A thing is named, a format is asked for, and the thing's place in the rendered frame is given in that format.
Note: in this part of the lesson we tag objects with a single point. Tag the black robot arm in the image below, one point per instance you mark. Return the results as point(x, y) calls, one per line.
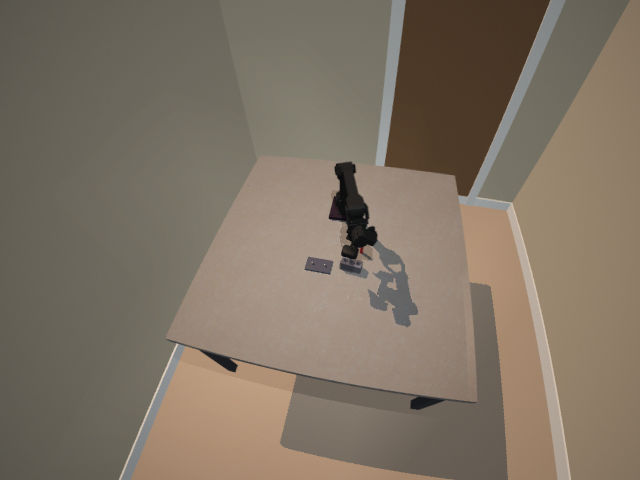
point(351, 204)

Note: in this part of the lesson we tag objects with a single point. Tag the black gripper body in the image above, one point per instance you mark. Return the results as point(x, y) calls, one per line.
point(349, 251)

